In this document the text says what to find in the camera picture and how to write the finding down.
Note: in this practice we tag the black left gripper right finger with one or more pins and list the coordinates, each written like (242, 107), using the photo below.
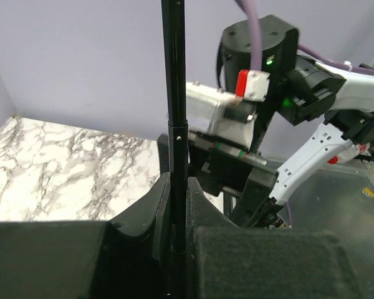
(226, 261)

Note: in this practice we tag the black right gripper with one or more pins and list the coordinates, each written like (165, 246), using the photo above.
(223, 167)

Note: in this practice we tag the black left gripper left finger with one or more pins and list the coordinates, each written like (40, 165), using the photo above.
(119, 258)

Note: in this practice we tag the beige black umbrella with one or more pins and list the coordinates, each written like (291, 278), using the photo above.
(173, 18)

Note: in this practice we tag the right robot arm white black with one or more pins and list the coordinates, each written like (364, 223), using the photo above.
(302, 87)

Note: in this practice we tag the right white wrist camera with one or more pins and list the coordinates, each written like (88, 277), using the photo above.
(230, 116)

